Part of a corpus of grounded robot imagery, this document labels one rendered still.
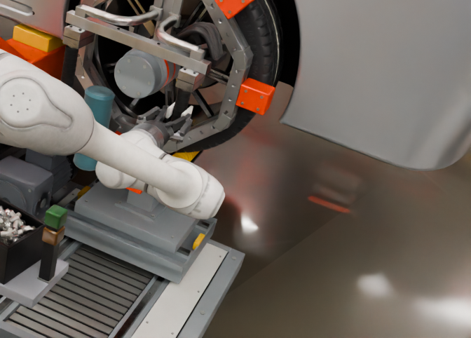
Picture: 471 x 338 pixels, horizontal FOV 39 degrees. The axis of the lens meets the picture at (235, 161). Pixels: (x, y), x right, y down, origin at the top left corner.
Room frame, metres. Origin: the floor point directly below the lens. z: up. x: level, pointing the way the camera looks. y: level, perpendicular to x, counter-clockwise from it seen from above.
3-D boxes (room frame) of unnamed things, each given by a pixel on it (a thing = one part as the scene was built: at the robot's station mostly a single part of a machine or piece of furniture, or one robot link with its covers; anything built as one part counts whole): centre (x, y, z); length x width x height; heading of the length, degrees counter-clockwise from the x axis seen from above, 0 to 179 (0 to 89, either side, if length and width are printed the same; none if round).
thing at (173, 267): (2.08, 0.28, 0.13); 0.50 x 0.36 x 0.10; 80
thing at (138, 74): (1.84, 0.32, 0.85); 0.21 x 0.14 x 0.14; 170
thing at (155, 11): (1.81, 0.43, 1.03); 0.19 x 0.18 x 0.11; 170
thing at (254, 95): (1.86, 0.00, 0.85); 0.09 x 0.08 x 0.07; 80
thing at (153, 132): (1.42, 0.22, 0.83); 0.09 x 0.06 x 0.09; 80
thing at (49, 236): (1.29, 0.37, 0.59); 0.04 x 0.04 x 0.04; 80
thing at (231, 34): (1.91, 0.31, 0.85); 0.54 x 0.07 x 0.54; 80
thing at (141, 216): (2.08, 0.28, 0.32); 0.40 x 0.30 x 0.28; 80
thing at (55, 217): (1.29, 0.37, 0.64); 0.04 x 0.04 x 0.04; 80
